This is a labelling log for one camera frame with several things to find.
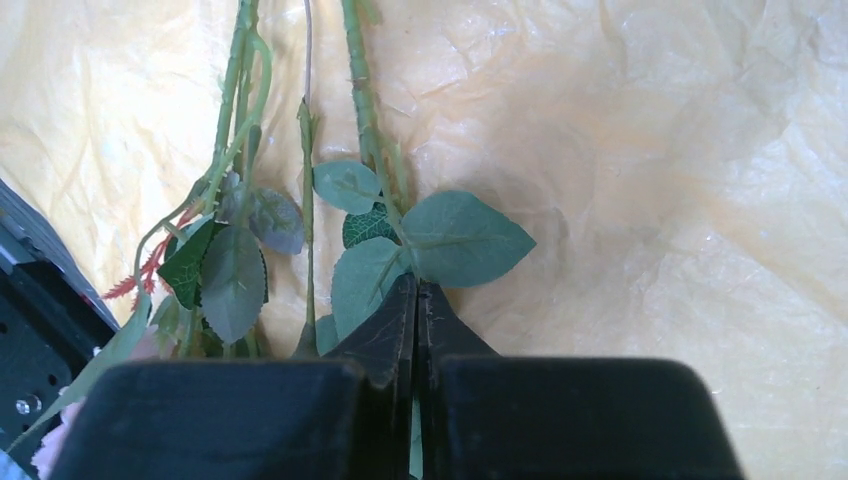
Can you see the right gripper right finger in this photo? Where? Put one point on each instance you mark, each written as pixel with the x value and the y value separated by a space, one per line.
pixel 583 417

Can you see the orange yellow wrapping paper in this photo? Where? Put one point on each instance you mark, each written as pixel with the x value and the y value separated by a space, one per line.
pixel 682 166

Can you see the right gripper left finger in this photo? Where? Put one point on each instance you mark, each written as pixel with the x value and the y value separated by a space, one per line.
pixel 345 415

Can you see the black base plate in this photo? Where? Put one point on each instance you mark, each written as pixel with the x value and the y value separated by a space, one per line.
pixel 52 320

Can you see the cream peony flower stem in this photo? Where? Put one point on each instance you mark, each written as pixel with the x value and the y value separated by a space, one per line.
pixel 450 238

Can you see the orange flower bouquet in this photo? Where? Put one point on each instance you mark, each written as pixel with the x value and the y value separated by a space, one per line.
pixel 223 266

